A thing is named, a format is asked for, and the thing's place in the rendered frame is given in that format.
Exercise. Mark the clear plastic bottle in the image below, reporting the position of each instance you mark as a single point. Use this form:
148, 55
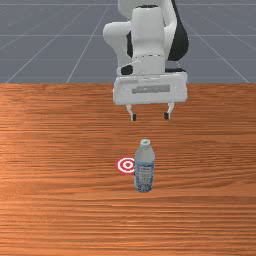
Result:
144, 168

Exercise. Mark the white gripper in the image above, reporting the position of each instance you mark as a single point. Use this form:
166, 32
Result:
150, 90

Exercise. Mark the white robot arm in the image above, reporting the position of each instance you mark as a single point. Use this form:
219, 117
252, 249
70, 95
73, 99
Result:
148, 33

